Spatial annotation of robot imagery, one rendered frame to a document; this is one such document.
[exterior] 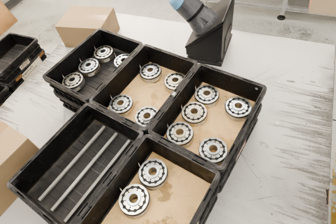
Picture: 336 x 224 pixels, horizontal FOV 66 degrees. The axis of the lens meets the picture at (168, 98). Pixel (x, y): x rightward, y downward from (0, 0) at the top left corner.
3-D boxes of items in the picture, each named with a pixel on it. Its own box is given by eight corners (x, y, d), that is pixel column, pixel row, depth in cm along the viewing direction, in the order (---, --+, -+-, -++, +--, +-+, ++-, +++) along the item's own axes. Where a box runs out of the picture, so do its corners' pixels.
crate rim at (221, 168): (199, 66, 114) (199, 62, 113) (267, 90, 102) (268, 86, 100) (146, 135, 95) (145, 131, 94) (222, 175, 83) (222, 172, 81)
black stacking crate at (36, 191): (96, 118, 115) (87, 102, 106) (150, 148, 103) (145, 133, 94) (24, 196, 96) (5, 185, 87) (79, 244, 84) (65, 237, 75)
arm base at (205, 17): (203, 20, 143) (191, 7, 140) (222, 9, 130) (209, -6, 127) (191, 40, 137) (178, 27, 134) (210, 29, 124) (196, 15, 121)
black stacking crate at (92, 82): (105, 45, 147) (99, 28, 138) (148, 61, 134) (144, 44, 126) (52, 93, 128) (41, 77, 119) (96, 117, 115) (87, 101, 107)
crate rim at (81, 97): (100, 30, 139) (99, 27, 138) (145, 46, 127) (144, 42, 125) (42, 80, 120) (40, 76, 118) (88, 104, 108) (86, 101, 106)
